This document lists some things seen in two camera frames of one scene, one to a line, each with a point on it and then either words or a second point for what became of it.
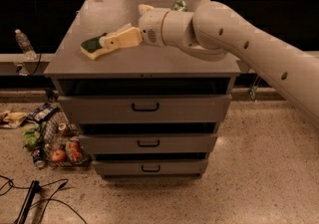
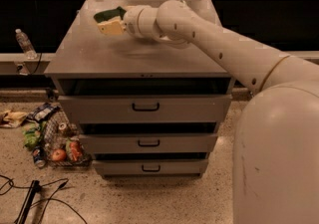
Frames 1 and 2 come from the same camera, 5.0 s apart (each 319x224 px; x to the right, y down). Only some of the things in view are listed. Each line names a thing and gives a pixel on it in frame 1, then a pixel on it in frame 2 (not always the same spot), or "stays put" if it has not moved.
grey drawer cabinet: (142, 111) stays put
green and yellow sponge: (93, 48) → (108, 16)
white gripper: (151, 26) → (132, 22)
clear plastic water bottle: (25, 45) stays put
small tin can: (62, 126) stays put
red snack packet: (75, 150) stays put
